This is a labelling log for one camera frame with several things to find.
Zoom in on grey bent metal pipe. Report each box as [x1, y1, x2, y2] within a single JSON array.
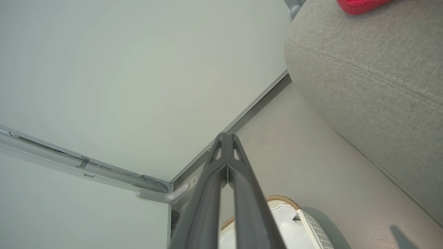
[[284, 0, 307, 20], [136, 176, 198, 204]]

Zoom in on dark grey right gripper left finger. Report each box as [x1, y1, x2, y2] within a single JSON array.
[[168, 133, 228, 249]]

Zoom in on grey aluminium corner rail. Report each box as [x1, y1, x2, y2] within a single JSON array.
[[0, 124, 172, 194]]

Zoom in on rattan rimmed laundry basket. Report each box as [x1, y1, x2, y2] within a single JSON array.
[[221, 195, 335, 249]]

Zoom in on grey upholstered chair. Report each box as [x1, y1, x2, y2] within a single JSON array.
[[284, 0, 443, 227]]

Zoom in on grey aluminium baseboard strip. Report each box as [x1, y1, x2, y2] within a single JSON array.
[[171, 70, 292, 184]]

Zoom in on white fabric basket liner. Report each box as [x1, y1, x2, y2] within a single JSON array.
[[221, 204, 314, 249]]

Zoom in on red cloth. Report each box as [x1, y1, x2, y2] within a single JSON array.
[[336, 0, 393, 15]]

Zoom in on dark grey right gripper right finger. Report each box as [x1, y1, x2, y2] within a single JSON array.
[[227, 133, 287, 249]]

